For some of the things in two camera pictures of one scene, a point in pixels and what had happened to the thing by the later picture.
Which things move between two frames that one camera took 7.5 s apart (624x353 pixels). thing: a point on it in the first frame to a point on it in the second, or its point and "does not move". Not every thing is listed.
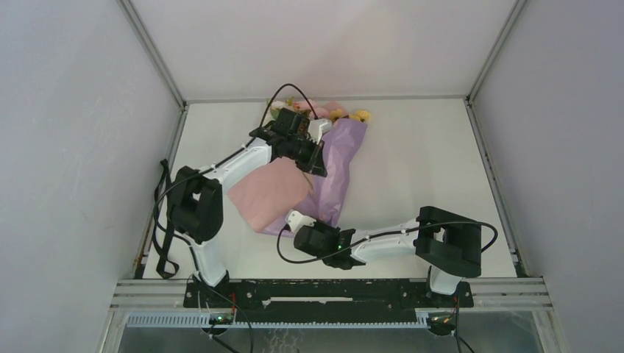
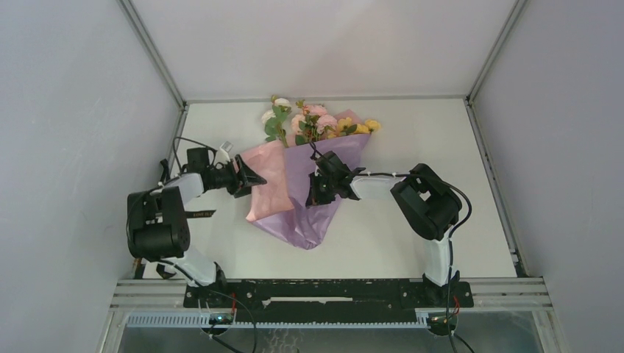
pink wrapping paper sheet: (266, 199) does not move
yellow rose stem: (362, 115) to (345, 126)
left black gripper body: (303, 152) to (227, 177)
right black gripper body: (324, 228) to (324, 189)
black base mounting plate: (340, 296) does not move
